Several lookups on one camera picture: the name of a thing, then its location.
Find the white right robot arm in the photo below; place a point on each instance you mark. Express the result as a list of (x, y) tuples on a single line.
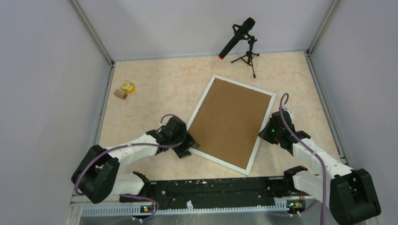
[(348, 193)]

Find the yellow toy cube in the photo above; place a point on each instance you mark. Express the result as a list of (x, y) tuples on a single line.
[(128, 87)]

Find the black mini tripod stand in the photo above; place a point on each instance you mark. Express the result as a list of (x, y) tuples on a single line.
[(247, 58)]

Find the white toothed cable channel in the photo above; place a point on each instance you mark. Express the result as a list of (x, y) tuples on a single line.
[(137, 210)]

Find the white picture frame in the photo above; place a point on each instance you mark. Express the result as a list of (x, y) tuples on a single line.
[(199, 108)]

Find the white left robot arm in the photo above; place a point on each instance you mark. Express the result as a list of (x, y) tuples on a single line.
[(97, 175)]

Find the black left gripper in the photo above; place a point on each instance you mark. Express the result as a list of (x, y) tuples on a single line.
[(188, 141)]

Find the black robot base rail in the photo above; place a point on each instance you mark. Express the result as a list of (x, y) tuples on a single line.
[(221, 193)]

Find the black shotgun microphone orange tip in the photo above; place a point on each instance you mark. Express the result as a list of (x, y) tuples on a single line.
[(241, 33)]

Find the small brown cardboard block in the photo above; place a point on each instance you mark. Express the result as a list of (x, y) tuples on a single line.
[(120, 94)]

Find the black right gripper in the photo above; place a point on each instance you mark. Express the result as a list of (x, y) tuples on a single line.
[(264, 134)]

